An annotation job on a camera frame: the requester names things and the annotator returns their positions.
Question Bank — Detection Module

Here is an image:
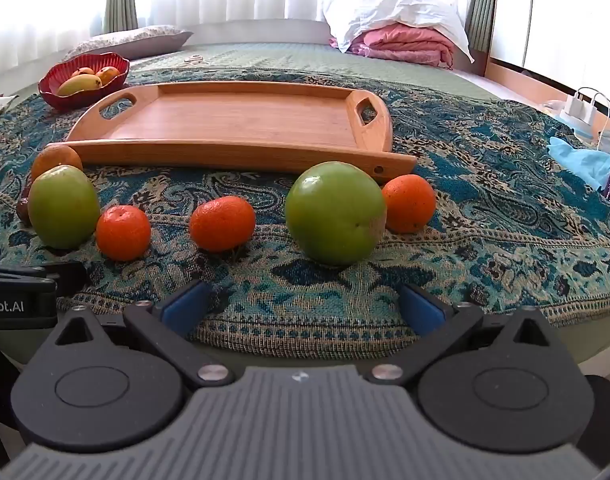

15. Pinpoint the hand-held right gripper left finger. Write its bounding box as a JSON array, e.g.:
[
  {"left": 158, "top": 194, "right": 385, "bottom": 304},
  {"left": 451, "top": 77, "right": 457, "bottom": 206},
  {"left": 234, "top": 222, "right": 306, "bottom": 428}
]
[{"left": 50, "top": 280, "right": 236, "bottom": 389}]

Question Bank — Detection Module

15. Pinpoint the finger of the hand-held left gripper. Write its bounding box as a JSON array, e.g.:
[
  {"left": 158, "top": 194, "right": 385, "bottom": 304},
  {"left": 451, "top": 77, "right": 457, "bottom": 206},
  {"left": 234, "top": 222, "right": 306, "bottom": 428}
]
[{"left": 45, "top": 261, "right": 89, "bottom": 302}]

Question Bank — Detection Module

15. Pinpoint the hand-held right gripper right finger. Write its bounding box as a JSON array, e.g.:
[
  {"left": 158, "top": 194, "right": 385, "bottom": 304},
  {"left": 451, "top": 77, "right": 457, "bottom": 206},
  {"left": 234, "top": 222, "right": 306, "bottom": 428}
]
[{"left": 370, "top": 283, "right": 560, "bottom": 388}]

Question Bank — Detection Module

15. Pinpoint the small tangerine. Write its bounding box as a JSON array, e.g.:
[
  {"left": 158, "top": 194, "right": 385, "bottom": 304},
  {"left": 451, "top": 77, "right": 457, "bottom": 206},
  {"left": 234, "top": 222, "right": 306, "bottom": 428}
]
[
  {"left": 382, "top": 174, "right": 437, "bottom": 234},
  {"left": 189, "top": 196, "right": 257, "bottom": 253},
  {"left": 96, "top": 205, "right": 152, "bottom": 262}
]

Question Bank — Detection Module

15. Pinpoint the small green apple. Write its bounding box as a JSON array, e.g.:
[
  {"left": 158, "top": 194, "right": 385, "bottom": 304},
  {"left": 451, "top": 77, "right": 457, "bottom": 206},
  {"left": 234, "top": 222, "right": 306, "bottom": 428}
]
[{"left": 28, "top": 165, "right": 101, "bottom": 250}]

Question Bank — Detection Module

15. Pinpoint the large orange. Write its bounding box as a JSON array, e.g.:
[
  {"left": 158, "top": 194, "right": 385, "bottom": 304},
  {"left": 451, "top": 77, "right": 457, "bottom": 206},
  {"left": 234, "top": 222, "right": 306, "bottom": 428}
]
[{"left": 32, "top": 144, "right": 84, "bottom": 181}]

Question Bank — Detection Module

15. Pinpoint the large green apple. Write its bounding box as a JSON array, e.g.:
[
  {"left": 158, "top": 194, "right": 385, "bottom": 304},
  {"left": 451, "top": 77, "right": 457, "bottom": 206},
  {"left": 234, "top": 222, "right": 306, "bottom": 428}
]
[{"left": 285, "top": 161, "right": 388, "bottom": 266}]

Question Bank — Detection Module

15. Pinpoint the wooden serving tray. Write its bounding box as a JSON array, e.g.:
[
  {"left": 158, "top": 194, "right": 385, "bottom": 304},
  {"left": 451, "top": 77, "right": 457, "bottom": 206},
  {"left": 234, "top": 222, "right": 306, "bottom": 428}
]
[{"left": 64, "top": 81, "right": 418, "bottom": 184}]

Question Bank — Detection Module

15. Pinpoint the dark red fruit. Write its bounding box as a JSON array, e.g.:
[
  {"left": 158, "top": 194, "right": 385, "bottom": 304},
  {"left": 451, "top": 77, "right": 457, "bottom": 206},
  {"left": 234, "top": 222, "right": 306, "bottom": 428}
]
[{"left": 16, "top": 175, "right": 36, "bottom": 222}]

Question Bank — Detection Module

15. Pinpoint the teal paisley blanket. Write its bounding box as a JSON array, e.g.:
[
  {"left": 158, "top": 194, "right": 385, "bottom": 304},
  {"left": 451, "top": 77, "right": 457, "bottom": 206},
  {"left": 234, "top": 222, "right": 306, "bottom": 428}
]
[{"left": 0, "top": 67, "right": 610, "bottom": 361}]

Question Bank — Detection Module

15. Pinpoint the red scalloped bowl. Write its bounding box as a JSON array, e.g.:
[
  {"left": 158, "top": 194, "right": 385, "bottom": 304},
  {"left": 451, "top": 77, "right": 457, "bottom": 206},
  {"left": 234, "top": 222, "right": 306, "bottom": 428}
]
[{"left": 38, "top": 52, "right": 131, "bottom": 111}]

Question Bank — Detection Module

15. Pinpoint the yellow mango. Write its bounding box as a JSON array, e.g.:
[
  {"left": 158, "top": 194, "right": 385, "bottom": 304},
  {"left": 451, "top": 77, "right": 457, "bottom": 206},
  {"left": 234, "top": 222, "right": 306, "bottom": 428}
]
[{"left": 57, "top": 74, "right": 103, "bottom": 97}]

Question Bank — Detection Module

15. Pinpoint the light blue cloth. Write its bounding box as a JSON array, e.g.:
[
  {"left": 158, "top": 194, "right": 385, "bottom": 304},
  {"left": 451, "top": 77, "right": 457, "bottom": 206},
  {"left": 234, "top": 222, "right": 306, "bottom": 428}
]
[{"left": 547, "top": 135, "right": 610, "bottom": 192}]

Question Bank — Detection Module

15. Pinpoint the floral grey pillow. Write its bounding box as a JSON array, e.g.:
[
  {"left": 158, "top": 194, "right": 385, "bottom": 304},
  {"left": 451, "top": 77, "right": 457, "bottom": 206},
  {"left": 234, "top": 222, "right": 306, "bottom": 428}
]
[{"left": 64, "top": 25, "right": 194, "bottom": 62}]

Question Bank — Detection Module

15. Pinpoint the white charger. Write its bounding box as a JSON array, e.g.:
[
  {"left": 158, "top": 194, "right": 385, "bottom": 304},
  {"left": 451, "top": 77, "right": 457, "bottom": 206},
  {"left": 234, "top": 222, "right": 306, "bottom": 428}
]
[{"left": 564, "top": 91, "right": 598, "bottom": 126}]

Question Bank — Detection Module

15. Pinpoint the folded pink blanket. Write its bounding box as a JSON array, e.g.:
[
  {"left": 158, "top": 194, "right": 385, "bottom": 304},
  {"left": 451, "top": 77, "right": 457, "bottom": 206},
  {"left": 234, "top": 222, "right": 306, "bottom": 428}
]
[{"left": 329, "top": 22, "right": 456, "bottom": 69}]

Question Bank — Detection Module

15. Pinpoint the green woven mat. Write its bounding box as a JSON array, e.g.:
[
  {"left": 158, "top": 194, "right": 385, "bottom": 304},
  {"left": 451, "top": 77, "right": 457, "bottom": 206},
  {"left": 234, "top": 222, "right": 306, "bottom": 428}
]
[{"left": 129, "top": 41, "right": 508, "bottom": 102}]

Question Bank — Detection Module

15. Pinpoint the white crumpled pillow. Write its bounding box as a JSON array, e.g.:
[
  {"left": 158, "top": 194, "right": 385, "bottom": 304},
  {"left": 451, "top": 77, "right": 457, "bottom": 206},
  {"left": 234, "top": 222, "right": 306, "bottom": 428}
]
[{"left": 322, "top": 0, "right": 475, "bottom": 64}]

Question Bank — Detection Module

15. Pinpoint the white wardrobe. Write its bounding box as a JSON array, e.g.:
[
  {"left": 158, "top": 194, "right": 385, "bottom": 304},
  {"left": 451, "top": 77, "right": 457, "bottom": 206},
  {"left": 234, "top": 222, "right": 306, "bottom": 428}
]
[{"left": 486, "top": 0, "right": 610, "bottom": 107}]

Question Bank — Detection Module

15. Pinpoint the white charger cable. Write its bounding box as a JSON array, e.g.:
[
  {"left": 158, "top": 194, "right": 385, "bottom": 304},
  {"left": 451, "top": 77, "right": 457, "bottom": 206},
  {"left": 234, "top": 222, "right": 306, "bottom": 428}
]
[{"left": 575, "top": 86, "right": 610, "bottom": 152}]

